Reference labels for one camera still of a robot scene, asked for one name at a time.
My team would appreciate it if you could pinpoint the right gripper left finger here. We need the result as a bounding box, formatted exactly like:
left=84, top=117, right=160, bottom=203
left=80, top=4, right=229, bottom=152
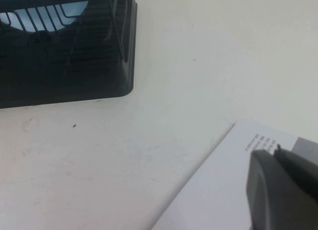
left=245, top=149, right=318, bottom=230

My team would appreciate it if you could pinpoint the white printed paper sheet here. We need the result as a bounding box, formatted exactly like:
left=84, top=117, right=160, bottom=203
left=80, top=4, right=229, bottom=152
left=149, top=118, right=318, bottom=230

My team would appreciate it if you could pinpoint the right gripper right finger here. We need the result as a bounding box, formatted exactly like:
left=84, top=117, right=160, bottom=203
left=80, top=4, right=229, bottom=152
left=273, top=145, right=318, bottom=188

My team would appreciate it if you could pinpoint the light blue ceramic plate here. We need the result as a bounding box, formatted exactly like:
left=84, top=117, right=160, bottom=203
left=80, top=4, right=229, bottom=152
left=0, top=0, right=89, bottom=34

